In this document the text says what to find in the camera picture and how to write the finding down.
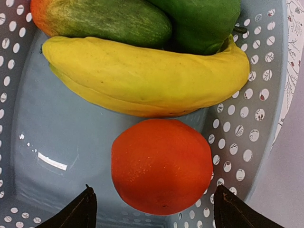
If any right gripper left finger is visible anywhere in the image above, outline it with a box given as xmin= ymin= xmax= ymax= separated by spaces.
xmin=40 ymin=185 xmax=97 ymax=228

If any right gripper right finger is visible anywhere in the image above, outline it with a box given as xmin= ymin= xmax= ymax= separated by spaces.
xmin=214 ymin=185 xmax=261 ymax=228

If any light blue perforated basket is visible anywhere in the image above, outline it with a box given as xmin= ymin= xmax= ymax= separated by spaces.
xmin=0 ymin=0 xmax=291 ymax=228

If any orange toy orange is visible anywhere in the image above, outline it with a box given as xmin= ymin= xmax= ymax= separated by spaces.
xmin=111 ymin=119 xmax=213 ymax=216

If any yellow toy banana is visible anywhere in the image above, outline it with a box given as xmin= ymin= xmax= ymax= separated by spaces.
xmin=42 ymin=37 xmax=250 ymax=117

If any orange green toy mango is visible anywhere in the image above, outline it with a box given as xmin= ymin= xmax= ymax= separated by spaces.
xmin=30 ymin=0 xmax=172 ymax=48

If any green toy pepper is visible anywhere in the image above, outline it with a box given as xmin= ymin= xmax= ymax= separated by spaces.
xmin=151 ymin=0 xmax=241 ymax=55

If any floral patterned table mat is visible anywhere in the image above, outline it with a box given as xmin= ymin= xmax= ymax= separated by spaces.
xmin=274 ymin=0 xmax=304 ymax=141

